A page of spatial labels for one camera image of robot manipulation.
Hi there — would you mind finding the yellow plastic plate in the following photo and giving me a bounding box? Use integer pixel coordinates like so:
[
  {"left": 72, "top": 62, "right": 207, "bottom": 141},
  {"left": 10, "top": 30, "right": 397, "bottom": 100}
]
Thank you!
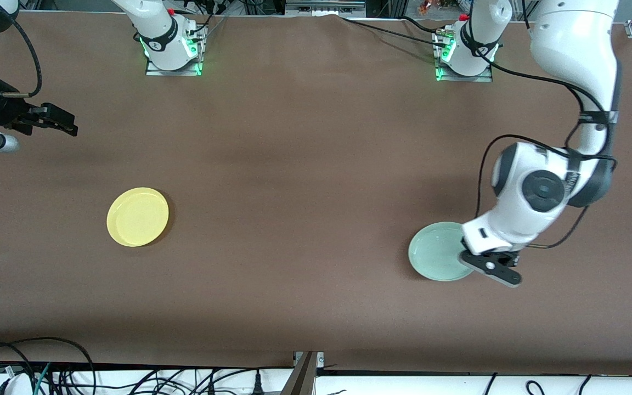
[{"left": 106, "top": 187, "right": 170, "bottom": 247}]

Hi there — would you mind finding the black looped floor cable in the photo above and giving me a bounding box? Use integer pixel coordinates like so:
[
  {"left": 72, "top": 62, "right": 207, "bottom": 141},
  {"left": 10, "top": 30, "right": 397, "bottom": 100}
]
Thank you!
[{"left": 0, "top": 337, "right": 97, "bottom": 395}]

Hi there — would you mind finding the grey socket strip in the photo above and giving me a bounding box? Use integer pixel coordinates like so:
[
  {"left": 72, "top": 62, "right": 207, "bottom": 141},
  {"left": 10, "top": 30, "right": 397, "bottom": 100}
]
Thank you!
[{"left": 285, "top": 0, "right": 366, "bottom": 17}]

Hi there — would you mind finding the aluminium profile post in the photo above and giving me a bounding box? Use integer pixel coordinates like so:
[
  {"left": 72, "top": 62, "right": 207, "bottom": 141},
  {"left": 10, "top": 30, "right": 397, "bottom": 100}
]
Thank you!
[{"left": 280, "top": 351, "right": 325, "bottom": 395}]

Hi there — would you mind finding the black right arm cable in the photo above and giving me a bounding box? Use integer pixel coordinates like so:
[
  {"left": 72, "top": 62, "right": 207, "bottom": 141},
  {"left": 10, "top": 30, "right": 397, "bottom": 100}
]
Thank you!
[{"left": 0, "top": 19, "right": 42, "bottom": 98}]

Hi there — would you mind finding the pale green plastic plate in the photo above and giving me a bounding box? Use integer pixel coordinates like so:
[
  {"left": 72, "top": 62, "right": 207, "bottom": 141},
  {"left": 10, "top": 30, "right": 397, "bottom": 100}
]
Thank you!
[{"left": 408, "top": 221, "right": 476, "bottom": 282}]

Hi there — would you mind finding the long black table cable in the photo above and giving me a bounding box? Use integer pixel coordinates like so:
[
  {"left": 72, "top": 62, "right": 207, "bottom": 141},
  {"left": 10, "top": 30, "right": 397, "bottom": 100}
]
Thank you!
[{"left": 341, "top": 15, "right": 448, "bottom": 47}]

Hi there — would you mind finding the green cable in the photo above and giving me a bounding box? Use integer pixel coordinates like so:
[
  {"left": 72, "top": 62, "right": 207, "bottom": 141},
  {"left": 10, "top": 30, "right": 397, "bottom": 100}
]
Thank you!
[{"left": 33, "top": 362, "right": 53, "bottom": 395}]

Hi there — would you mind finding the short black table cable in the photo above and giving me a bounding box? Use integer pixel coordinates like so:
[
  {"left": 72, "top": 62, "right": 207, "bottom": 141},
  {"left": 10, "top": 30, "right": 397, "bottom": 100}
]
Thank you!
[{"left": 403, "top": 15, "right": 455, "bottom": 36}]

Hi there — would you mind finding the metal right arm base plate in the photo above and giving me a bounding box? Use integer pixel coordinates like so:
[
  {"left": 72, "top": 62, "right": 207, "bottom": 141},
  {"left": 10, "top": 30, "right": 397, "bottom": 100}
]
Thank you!
[{"left": 146, "top": 25, "right": 207, "bottom": 76}]

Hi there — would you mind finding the brown table cover cloth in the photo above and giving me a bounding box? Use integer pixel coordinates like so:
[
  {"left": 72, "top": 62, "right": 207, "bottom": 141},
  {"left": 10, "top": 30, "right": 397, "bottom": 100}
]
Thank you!
[{"left": 0, "top": 11, "right": 632, "bottom": 376}]

